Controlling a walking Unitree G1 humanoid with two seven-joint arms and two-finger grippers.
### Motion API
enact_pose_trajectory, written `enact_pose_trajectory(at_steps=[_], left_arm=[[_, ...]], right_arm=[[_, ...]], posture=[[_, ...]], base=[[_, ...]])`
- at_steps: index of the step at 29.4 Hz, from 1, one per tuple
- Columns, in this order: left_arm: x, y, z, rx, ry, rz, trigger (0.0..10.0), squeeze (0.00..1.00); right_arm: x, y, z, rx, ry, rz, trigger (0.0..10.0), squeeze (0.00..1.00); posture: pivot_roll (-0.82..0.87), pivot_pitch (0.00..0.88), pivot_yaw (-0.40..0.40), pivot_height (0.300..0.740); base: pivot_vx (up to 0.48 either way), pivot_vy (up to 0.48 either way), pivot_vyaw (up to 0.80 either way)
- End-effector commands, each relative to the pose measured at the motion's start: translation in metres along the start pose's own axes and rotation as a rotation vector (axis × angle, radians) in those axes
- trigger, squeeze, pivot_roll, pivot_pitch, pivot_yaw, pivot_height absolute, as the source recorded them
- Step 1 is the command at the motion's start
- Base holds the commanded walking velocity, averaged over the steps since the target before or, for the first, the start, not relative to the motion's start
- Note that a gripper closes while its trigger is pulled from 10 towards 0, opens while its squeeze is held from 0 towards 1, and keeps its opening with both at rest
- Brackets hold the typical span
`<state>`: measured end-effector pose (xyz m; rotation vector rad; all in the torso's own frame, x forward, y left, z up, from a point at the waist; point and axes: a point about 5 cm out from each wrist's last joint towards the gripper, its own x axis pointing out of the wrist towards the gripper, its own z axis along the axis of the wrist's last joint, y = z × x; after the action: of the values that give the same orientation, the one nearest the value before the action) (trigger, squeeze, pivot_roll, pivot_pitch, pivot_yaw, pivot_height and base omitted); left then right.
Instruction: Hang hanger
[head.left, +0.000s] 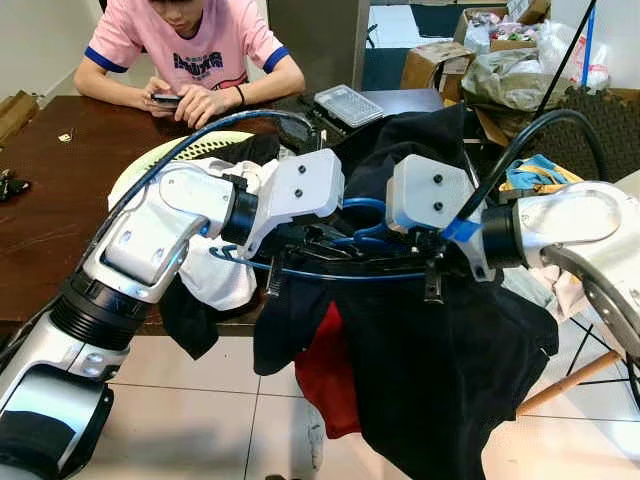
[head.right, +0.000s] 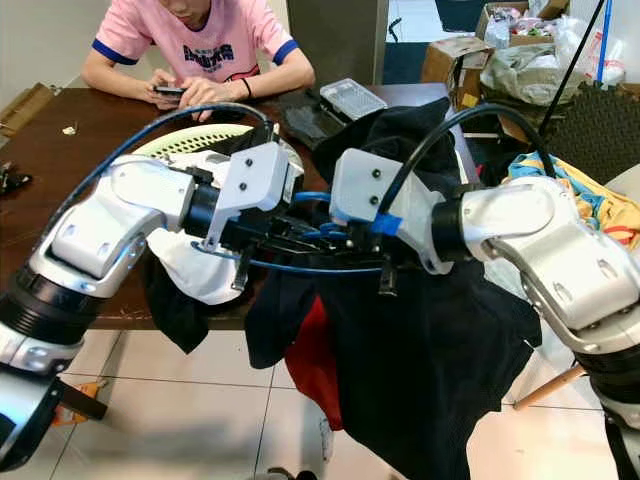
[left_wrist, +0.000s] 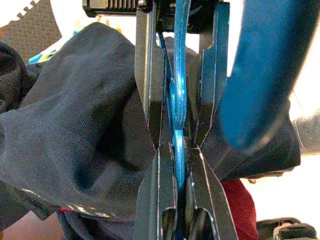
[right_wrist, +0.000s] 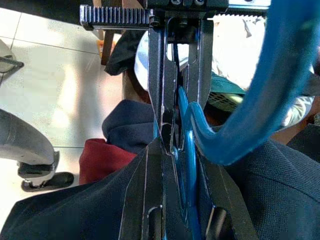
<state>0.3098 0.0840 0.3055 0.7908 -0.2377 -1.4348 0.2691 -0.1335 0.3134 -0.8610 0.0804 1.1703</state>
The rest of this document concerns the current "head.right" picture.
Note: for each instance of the clear plastic container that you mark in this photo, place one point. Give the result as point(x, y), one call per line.
point(353, 98)

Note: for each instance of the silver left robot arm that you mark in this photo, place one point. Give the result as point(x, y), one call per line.
point(100, 230)

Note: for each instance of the small cardboard box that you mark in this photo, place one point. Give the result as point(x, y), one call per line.
point(450, 62)

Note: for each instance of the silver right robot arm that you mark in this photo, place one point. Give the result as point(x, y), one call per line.
point(530, 230)

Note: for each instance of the black foam puzzle mat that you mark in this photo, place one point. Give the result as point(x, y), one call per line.
point(600, 130)

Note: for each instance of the large open cardboard box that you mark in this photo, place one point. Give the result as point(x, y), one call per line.
point(535, 40)

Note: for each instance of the orange floor sticker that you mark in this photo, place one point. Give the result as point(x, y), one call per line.
point(82, 388)

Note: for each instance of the small black gadget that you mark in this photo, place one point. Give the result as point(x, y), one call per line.
point(15, 180)

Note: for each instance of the red cloth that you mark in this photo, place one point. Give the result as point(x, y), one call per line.
point(310, 370)

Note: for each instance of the light wooden leg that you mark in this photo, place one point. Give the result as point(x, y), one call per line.
point(550, 385)

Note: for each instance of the black hanging cloth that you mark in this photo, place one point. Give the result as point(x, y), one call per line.
point(175, 310)

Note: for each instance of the white plastic bag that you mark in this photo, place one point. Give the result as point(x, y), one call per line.
point(575, 45)

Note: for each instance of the person in pink shirt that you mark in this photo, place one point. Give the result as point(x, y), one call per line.
point(210, 40)

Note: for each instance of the dark garment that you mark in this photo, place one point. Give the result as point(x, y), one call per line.
point(420, 370)

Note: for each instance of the dark brown wooden table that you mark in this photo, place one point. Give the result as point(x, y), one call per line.
point(60, 160)

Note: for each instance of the blue pole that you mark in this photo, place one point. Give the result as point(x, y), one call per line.
point(605, 40)

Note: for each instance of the small metal trinket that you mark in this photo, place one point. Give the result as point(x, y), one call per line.
point(70, 129)

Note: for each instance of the thin black pole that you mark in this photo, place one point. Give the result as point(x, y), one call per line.
point(574, 60)

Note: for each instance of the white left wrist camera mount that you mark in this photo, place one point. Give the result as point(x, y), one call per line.
point(260, 180)

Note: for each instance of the light green laundry basket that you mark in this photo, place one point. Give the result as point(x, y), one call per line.
point(190, 140)

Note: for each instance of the blue plastic hanger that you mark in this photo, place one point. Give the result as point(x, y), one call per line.
point(310, 268)

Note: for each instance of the dark smartphone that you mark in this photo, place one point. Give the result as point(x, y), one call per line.
point(168, 91)

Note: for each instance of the blue tape tab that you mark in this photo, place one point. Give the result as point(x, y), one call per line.
point(387, 224)

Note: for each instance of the brown wooden chair back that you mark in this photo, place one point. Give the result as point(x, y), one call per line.
point(25, 108)

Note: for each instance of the teal and yellow cloth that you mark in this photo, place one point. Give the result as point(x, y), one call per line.
point(600, 205)

